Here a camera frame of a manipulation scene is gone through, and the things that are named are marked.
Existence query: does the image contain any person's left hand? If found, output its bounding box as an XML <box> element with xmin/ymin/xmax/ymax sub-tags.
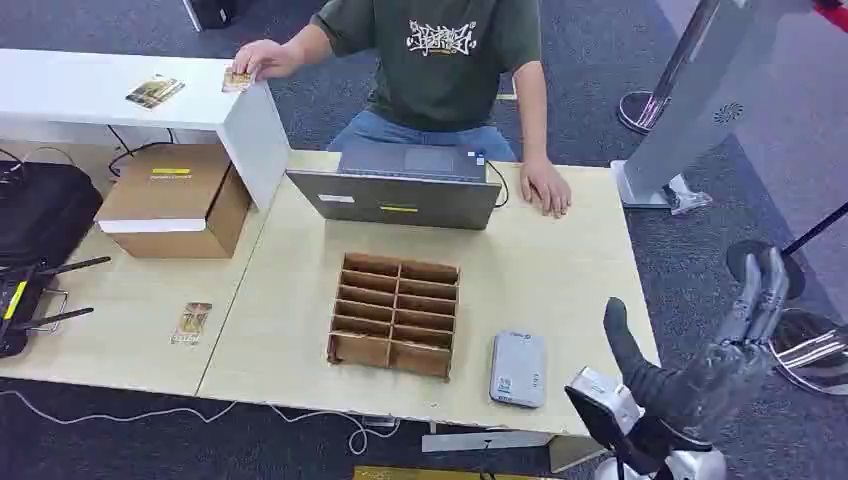
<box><xmin>519</xmin><ymin>156</ymin><xmax>573</xmax><ymax>219</ymax></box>

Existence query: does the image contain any person's right hand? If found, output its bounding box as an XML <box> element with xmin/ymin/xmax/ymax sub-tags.
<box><xmin>231</xmin><ymin>38</ymin><xmax>306</xmax><ymax>82</ymax></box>

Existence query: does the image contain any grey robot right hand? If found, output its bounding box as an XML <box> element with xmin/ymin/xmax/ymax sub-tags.
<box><xmin>602</xmin><ymin>246</ymin><xmax>790</xmax><ymax>444</ymax></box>

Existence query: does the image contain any printed card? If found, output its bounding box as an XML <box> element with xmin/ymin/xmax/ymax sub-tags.
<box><xmin>144</xmin><ymin>77</ymin><xmax>187</xmax><ymax>105</ymax></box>
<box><xmin>125</xmin><ymin>80</ymin><xmax>175</xmax><ymax>111</ymax></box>
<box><xmin>221</xmin><ymin>67</ymin><xmax>256</xmax><ymax>94</ymax></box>
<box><xmin>170</xmin><ymin>301</ymin><xmax>214</xmax><ymax>348</ymax></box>

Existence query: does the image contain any black box with white edge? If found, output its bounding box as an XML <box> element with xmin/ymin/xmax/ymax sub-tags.
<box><xmin>181</xmin><ymin>0</ymin><xmax>254</xmax><ymax>33</ymax></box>

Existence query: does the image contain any chrome round stanchion base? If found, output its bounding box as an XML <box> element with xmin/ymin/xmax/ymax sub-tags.
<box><xmin>761</xmin><ymin>307</ymin><xmax>848</xmax><ymax>397</ymax></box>

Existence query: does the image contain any black stanchion with round base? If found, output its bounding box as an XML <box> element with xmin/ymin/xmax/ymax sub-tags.
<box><xmin>725</xmin><ymin>201</ymin><xmax>848</xmax><ymax>301</ymax></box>

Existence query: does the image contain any chrome stanchion with round base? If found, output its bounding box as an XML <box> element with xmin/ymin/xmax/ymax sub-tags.
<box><xmin>616</xmin><ymin>0</ymin><xmax>721</xmax><ymax>136</ymax></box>

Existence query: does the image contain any clear plastic wrap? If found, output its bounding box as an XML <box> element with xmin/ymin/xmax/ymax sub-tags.
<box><xmin>664</xmin><ymin>172</ymin><xmax>714</xmax><ymax>217</ymax></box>

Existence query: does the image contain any grey laptop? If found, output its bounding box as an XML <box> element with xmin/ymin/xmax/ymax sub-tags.
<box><xmin>286</xmin><ymin>143</ymin><xmax>503</xmax><ymax>232</ymax></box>

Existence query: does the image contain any person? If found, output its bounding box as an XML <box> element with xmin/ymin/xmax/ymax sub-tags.
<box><xmin>309</xmin><ymin>0</ymin><xmax>543</xmax><ymax>164</ymax></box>

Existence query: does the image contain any brown cardboard box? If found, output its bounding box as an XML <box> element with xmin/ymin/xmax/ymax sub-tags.
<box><xmin>94</xmin><ymin>143</ymin><xmax>252</xmax><ymax>260</ymax></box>

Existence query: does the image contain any white desk shelf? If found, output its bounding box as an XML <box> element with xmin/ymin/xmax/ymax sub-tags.
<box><xmin>0</xmin><ymin>47</ymin><xmax>291</xmax><ymax>211</ymax></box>

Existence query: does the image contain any grey kiosk stand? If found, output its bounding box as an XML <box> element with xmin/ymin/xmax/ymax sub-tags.
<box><xmin>610</xmin><ymin>0</ymin><xmax>815</xmax><ymax>211</ymax></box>

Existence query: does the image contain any grey flat card reader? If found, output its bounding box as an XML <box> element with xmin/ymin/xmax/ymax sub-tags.
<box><xmin>489</xmin><ymin>330</ymin><xmax>547</xmax><ymax>409</ymax></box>

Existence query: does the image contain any wooden slotted card box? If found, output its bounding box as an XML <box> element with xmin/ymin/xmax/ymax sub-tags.
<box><xmin>327</xmin><ymin>251</ymin><xmax>461</xmax><ymax>381</ymax></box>

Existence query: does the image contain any black bag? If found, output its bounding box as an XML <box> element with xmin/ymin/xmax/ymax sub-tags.
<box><xmin>0</xmin><ymin>161</ymin><xmax>105</xmax><ymax>270</ymax></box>

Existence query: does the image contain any yellow floor object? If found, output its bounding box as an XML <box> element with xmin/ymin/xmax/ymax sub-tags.
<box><xmin>352</xmin><ymin>464</ymin><xmax>559</xmax><ymax>480</ymax></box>

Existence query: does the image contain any red object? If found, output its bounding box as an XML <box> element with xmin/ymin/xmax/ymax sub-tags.
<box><xmin>813</xmin><ymin>0</ymin><xmax>848</xmax><ymax>34</ymax></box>

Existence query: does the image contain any black router with antennas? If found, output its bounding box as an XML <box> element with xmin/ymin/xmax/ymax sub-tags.
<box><xmin>0</xmin><ymin>256</ymin><xmax>113</xmax><ymax>360</ymax></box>

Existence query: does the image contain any black laptop cable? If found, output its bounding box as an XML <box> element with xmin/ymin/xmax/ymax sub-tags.
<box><xmin>486</xmin><ymin>160</ymin><xmax>511</xmax><ymax>209</ymax></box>

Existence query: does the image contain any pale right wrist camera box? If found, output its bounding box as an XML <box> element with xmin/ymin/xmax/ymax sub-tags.
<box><xmin>564</xmin><ymin>366</ymin><xmax>645</xmax><ymax>465</ymax></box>

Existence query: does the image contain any black cable under shelf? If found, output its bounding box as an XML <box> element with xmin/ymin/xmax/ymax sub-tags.
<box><xmin>105</xmin><ymin>125</ymin><xmax>176</xmax><ymax>179</ymax></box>

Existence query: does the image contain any metal wire loop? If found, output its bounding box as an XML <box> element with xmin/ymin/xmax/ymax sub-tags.
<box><xmin>29</xmin><ymin>287</ymin><xmax>70</xmax><ymax>334</ymax></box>

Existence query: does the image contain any white floor cable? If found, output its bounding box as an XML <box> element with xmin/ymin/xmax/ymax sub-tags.
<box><xmin>0</xmin><ymin>389</ymin><xmax>402</xmax><ymax>457</ymax></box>

